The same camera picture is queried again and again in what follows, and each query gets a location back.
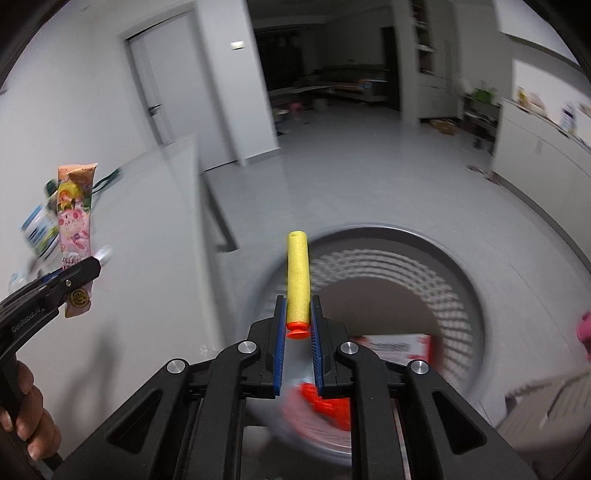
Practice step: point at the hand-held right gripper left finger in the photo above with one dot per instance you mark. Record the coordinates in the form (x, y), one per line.
(278, 341)

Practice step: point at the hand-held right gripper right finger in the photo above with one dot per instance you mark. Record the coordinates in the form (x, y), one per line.
(317, 346)

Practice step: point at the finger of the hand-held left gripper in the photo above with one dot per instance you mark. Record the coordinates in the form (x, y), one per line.
(46, 278)
(83, 272)

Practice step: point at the pink snack packet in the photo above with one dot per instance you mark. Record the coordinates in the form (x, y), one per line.
(74, 221)

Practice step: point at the red plastic bag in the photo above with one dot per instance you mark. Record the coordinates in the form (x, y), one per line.
(330, 406)

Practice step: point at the yellow foam dart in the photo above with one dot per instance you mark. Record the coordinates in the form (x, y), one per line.
(298, 277)

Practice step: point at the grey perforated plastic basket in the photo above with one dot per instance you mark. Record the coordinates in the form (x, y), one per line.
(392, 229)

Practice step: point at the person's left hand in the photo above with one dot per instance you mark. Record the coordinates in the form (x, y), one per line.
(32, 415)

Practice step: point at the white crumpled item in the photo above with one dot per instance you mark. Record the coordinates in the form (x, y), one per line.
(17, 277)

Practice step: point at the blue white box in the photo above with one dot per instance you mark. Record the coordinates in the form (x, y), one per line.
(39, 230)

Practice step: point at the red white toothpaste box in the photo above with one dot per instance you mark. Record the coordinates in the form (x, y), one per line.
(401, 348)

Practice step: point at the green white packet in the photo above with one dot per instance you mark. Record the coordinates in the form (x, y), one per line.
(50, 191)

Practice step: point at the white door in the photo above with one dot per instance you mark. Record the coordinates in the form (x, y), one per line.
(184, 92)

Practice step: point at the small pink stool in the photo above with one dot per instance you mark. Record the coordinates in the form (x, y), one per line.
(294, 111)

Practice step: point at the slipper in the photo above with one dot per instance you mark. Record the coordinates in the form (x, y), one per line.
(489, 174)
(474, 167)

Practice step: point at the white bucket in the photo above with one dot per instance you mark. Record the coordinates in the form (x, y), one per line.
(322, 104)

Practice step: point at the beige ribbed box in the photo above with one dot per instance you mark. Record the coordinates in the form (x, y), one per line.
(554, 410)

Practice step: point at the low white table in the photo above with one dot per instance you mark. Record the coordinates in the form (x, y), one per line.
(300, 90)

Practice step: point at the cardboard piece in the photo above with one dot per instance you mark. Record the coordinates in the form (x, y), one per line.
(443, 126)

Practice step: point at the bright pink stool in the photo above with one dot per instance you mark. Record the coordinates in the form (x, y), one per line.
(585, 332)

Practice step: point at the dark sofa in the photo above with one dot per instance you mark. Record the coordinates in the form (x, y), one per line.
(351, 76)

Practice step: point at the tall white shelf cabinet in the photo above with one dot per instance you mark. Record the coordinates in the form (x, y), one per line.
(429, 97)

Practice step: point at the shoe rack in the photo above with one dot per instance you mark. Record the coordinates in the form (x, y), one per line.
(480, 120)

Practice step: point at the white low cabinet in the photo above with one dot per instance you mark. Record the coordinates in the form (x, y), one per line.
(535, 161)

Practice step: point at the green bag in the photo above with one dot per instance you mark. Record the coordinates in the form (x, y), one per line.
(483, 95)

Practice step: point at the yellow box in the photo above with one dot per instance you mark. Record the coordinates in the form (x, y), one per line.
(521, 95)

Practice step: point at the pink white bag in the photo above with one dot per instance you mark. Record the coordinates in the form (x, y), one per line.
(536, 100)

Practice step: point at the clear plastic bottle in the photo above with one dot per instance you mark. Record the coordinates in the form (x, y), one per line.
(569, 119)

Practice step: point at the black table frame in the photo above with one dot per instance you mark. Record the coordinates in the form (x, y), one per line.
(221, 217)

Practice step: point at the white wall cabinet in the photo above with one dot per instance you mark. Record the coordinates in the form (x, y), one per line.
(531, 23)

